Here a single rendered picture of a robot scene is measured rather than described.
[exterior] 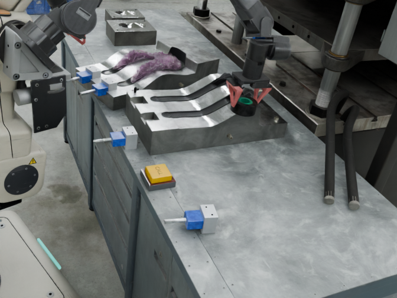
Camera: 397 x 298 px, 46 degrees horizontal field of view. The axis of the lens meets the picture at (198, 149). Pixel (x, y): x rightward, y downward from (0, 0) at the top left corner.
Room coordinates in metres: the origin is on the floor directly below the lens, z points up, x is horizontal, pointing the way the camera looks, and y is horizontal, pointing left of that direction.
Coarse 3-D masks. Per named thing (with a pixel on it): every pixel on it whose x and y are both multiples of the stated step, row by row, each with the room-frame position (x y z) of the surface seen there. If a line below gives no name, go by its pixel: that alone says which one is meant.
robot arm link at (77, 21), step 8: (80, 0) 1.05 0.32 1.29; (88, 0) 1.05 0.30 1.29; (96, 0) 1.06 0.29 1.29; (64, 8) 1.03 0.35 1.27; (72, 8) 1.03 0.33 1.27; (80, 8) 1.04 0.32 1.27; (88, 8) 1.05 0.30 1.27; (64, 16) 1.02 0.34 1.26; (72, 16) 1.02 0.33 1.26; (80, 16) 1.03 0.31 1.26; (88, 16) 1.04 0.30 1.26; (96, 16) 1.05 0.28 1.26; (64, 24) 1.02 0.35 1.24; (72, 24) 1.02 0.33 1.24; (80, 24) 1.03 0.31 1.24; (88, 24) 1.04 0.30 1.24; (72, 32) 1.02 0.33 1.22; (80, 32) 1.02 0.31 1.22; (88, 32) 1.03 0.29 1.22
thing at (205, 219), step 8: (200, 208) 0.92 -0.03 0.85; (208, 208) 0.92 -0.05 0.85; (184, 216) 0.90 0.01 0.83; (192, 216) 0.89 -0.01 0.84; (200, 216) 0.90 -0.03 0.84; (208, 216) 0.89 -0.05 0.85; (216, 216) 0.89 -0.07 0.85; (192, 224) 0.88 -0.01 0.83; (200, 224) 0.88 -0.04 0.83; (208, 224) 0.89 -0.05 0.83; (216, 224) 0.89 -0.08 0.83; (208, 232) 0.89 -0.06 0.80
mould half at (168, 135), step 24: (144, 96) 1.39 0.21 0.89; (216, 96) 1.43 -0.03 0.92; (168, 120) 1.27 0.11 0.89; (192, 120) 1.30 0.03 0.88; (216, 120) 1.31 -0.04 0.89; (240, 120) 1.34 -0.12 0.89; (264, 120) 1.42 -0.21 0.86; (144, 144) 1.23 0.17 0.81; (168, 144) 1.22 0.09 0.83; (192, 144) 1.26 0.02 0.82; (216, 144) 1.30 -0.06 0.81
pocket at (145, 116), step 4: (148, 112) 1.30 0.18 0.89; (152, 112) 1.30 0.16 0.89; (144, 116) 1.29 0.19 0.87; (148, 116) 1.30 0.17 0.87; (152, 116) 1.30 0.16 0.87; (156, 116) 1.29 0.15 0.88; (144, 120) 1.29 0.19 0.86; (148, 120) 1.29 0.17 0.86; (152, 120) 1.30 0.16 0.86; (156, 120) 1.28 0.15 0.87
